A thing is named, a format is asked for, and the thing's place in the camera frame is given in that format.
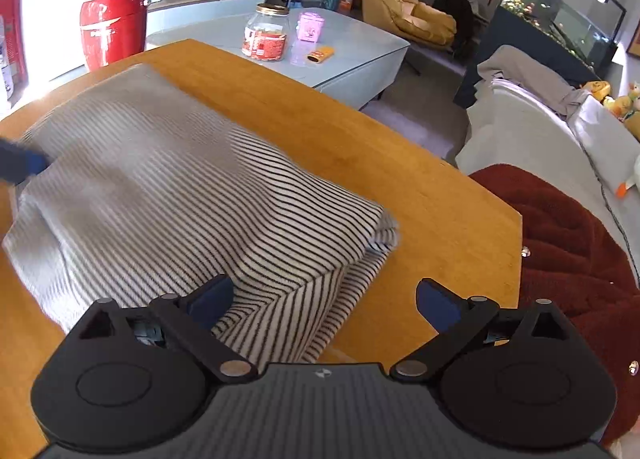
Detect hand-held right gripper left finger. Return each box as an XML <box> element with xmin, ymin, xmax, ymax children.
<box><xmin>65</xmin><ymin>275</ymin><xmax>260</xmax><ymax>385</ymax></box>

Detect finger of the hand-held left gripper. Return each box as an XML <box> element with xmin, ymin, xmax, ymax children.
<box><xmin>0</xmin><ymin>139</ymin><xmax>49</xmax><ymax>185</ymax></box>

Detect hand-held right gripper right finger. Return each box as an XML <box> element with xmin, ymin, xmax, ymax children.
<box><xmin>390</xmin><ymin>278</ymin><xmax>576</xmax><ymax>383</ymax></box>

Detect striped long-sleeve shirt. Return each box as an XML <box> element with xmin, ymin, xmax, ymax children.
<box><xmin>2</xmin><ymin>63</ymin><xmax>401</xmax><ymax>371</ymax></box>

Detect dark red fleece jacket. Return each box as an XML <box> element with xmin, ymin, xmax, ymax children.
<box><xmin>470</xmin><ymin>164</ymin><xmax>640</xmax><ymax>447</ymax></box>

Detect red printed box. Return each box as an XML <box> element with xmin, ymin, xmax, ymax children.
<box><xmin>0</xmin><ymin>0</ymin><xmax>28</xmax><ymax>90</ymax></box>

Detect red mini fridge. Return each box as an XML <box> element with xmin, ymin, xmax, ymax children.
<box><xmin>80</xmin><ymin>0</ymin><xmax>150</xmax><ymax>71</ymax></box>

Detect grey sofa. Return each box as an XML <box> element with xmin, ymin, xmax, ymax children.
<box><xmin>455</xmin><ymin>44</ymin><xmax>640</xmax><ymax>290</ymax></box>

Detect white goose plush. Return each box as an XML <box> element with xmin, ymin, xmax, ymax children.
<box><xmin>614</xmin><ymin>112</ymin><xmax>640</xmax><ymax>198</ymax></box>

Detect beige blanket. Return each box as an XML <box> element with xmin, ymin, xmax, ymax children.
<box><xmin>477</xmin><ymin>45</ymin><xmax>596</xmax><ymax>115</ymax></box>

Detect white coffee table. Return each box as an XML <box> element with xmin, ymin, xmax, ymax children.
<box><xmin>145</xmin><ymin>6</ymin><xmax>411</xmax><ymax>110</ymax></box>

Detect glass jar red label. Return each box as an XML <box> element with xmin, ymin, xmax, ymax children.
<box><xmin>242</xmin><ymin>3</ymin><xmax>291</xmax><ymax>62</ymax></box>

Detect yellow plush doll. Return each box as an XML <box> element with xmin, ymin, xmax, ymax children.
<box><xmin>602</xmin><ymin>94</ymin><xmax>632</xmax><ymax>121</ymax></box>

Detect yellow plush toy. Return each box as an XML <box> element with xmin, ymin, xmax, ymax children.
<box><xmin>580</xmin><ymin>80</ymin><xmax>612</xmax><ymax>101</ymax></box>

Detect pink box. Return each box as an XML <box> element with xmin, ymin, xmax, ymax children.
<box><xmin>297</xmin><ymin>12</ymin><xmax>325</xmax><ymax>43</ymax></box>

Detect black chair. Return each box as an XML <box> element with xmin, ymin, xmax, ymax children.
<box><xmin>432</xmin><ymin>0</ymin><xmax>481</xmax><ymax>60</ymax></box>

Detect glass fish tank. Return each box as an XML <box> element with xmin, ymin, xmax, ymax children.
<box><xmin>500</xmin><ymin>0</ymin><xmax>618</xmax><ymax>75</ymax></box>

